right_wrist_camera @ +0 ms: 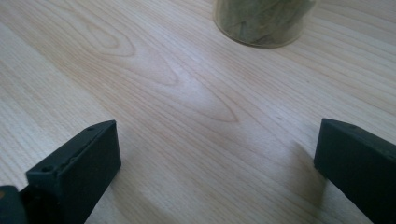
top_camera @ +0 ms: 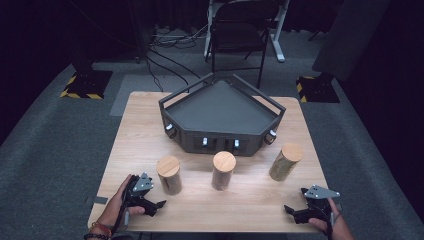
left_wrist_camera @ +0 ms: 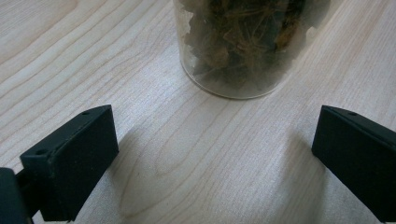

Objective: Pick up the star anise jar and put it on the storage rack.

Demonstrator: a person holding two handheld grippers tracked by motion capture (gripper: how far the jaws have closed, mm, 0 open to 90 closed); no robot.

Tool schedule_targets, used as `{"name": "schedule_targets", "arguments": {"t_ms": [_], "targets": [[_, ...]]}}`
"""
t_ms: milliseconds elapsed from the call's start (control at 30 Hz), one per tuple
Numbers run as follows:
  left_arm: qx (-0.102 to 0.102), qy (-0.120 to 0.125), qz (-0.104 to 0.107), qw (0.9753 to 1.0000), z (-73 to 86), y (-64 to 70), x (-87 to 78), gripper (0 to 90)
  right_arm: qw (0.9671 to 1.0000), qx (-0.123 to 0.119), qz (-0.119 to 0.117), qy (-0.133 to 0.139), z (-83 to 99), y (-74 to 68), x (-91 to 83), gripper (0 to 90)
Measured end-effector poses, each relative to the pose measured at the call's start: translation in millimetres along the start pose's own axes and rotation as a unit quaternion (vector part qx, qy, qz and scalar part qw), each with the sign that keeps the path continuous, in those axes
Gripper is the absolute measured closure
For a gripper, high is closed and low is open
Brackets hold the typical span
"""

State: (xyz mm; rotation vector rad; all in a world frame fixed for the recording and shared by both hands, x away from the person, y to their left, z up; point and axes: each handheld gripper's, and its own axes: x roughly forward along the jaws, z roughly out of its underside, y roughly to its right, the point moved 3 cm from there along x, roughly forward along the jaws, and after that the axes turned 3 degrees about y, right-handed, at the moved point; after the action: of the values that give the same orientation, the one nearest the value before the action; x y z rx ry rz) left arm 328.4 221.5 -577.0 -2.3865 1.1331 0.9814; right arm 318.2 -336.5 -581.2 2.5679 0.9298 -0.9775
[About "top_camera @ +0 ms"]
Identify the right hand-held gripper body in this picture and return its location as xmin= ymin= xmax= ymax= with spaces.
xmin=301 ymin=184 xmax=341 ymax=222

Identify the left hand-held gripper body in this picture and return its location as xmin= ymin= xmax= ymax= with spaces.
xmin=122 ymin=171 xmax=158 ymax=210

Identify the person's left hand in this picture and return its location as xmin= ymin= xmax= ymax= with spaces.
xmin=96 ymin=174 xmax=146 ymax=231

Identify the person's right hand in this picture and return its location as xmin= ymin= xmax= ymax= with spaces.
xmin=308 ymin=198 xmax=355 ymax=240

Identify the wide pale wooden log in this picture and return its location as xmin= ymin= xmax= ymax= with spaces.
xmin=155 ymin=155 xmax=183 ymax=196

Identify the mossy bark wooden log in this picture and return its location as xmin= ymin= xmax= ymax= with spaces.
xmin=268 ymin=143 xmax=304 ymax=182

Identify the slim reddish wooden log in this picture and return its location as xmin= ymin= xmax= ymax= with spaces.
xmin=211 ymin=150 xmax=237 ymax=192

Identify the yellow black striped stand base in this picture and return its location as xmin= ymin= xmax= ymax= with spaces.
xmin=295 ymin=73 xmax=341 ymax=104
xmin=59 ymin=69 xmax=114 ymax=100

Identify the dark grey slanted panel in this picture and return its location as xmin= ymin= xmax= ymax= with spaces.
xmin=311 ymin=0 xmax=392 ymax=83

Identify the black folding chair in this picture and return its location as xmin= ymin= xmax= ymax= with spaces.
xmin=209 ymin=0 xmax=274 ymax=90

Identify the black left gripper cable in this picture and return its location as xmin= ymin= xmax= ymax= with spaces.
xmin=111 ymin=199 xmax=130 ymax=235

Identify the red cord bracelet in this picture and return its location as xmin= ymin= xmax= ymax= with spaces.
xmin=89 ymin=221 xmax=113 ymax=237

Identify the black bead bracelet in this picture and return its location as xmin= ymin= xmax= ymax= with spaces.
xmin=83 ymin=232 xmax=110 ymax=240

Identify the black angular tray with handles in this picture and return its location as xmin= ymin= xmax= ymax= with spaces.
xmin=158 ymin=72 xmax=287 ymax=158

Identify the bundle of black floor cables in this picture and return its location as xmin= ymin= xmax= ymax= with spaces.
xmin=145 ymin=23 xmax=208 ymax=93

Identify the white desk frame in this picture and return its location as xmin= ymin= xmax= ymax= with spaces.
xmin=203 ymin=0 xmax=291 ymax=64

